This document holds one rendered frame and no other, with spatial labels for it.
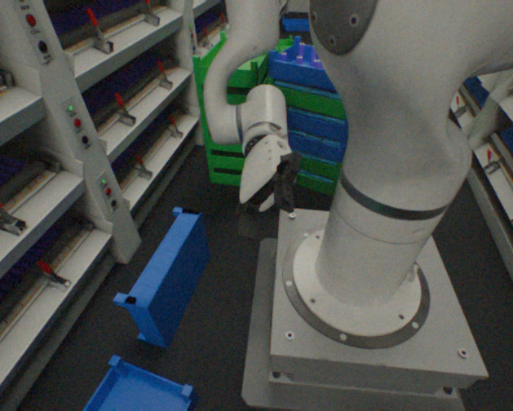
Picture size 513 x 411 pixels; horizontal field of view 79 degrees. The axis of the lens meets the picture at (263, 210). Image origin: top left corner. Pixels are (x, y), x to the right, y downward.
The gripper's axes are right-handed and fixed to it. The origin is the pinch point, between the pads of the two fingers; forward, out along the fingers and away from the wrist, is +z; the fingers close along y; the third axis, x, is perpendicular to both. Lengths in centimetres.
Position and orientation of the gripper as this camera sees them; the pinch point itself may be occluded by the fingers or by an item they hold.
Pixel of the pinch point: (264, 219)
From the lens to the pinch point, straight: 46.5
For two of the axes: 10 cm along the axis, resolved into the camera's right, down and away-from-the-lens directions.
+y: -5.8, 5.0, 6.4
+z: -0.1, 7.8, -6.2
